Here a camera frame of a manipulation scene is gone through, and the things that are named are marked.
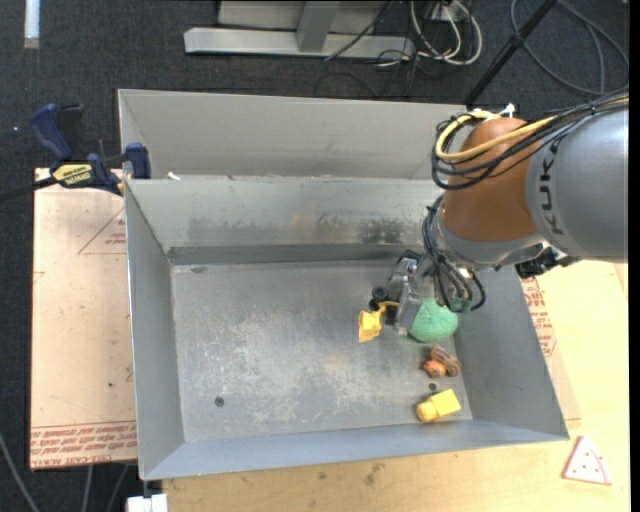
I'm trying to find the green ball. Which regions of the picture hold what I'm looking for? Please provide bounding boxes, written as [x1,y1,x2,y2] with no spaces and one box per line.
[406,296,460,344]

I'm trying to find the yellow toy vehicle black wheels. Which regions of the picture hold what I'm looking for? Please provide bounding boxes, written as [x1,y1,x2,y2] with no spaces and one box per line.
[357,285,402,345]

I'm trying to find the orange and brown small toy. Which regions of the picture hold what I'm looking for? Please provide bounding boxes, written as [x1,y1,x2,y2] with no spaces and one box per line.
[419,344,463,379]

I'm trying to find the yellow toy block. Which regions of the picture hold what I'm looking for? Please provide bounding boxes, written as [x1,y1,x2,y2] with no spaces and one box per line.
[415,388,463,424]

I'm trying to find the grey metal bin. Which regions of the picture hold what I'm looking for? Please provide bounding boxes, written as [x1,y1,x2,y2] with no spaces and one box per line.
[117,88,571,482]

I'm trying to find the brown cardboard board red print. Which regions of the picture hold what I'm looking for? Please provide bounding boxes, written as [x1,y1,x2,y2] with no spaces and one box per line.
[29,167,584,472]

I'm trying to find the black cylinder on white bracket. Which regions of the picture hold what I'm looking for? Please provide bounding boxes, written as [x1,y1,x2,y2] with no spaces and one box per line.
[514,245,569,280]

